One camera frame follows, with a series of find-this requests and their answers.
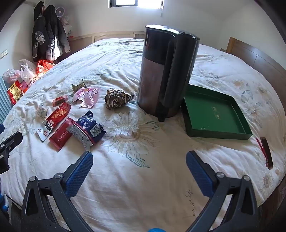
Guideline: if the green shallow box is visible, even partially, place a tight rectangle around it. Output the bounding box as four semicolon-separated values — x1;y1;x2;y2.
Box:
181;84;253;140

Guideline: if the wooden bed frame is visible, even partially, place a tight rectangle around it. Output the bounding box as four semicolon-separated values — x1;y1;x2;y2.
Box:
220;37;286;232

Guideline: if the clear pink plastic bag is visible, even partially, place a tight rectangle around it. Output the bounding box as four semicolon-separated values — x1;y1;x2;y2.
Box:
3;69;22;84

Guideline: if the red yellow food package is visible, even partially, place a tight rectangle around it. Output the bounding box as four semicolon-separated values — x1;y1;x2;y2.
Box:
7;80;28;105

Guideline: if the red gold snack packet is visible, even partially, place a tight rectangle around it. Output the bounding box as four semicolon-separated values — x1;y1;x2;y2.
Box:
46;103;72;122

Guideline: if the dark red snack bar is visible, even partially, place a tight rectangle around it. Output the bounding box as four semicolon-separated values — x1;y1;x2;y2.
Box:
256;137;273;169

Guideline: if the blue snack packet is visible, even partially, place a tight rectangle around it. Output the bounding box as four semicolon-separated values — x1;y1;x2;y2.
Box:
67;111;106;150

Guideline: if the window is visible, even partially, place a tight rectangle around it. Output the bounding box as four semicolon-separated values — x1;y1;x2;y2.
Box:
109;0;165;9

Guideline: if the orange brown snack bar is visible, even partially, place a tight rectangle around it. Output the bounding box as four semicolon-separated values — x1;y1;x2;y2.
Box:
53;95;68;107

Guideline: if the white plastic bag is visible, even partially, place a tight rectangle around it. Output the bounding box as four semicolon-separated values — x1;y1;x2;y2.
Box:
21;65;36;85

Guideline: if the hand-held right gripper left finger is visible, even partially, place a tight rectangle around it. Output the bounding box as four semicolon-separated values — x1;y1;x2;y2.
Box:
21;151;94;232

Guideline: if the large dark electric kettle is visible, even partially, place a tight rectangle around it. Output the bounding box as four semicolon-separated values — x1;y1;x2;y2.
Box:
137;24;201;122

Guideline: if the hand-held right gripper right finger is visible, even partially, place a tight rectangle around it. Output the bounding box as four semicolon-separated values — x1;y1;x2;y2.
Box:
186;150;261;232

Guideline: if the plain red snack packet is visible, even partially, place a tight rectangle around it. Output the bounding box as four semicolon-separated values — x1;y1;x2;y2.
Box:
48;117;74;150

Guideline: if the floral white bedspread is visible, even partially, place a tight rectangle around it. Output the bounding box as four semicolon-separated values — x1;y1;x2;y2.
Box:
4;38;286;232

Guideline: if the brown patterned snack packet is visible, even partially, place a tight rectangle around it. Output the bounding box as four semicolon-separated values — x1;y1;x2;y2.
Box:
105;89;134;110

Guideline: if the olive green snack packet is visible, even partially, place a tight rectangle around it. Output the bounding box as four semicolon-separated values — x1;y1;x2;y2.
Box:
71;80;87;92

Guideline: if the pink heart snack packet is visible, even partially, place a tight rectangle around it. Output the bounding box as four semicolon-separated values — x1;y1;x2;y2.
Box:
72;87;101;108

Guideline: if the white red snack packet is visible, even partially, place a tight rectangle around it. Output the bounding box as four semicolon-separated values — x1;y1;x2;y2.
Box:
37;119;55;142

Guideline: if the small clear snack packet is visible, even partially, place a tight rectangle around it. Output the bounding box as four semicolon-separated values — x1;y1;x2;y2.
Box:
37;105;49;119

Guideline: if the light blue ribbed suitcase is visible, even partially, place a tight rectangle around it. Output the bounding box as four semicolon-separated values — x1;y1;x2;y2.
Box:
0;76;12;122

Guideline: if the red plastic bag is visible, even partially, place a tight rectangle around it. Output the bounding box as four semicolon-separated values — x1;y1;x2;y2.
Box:
36;59;56;76

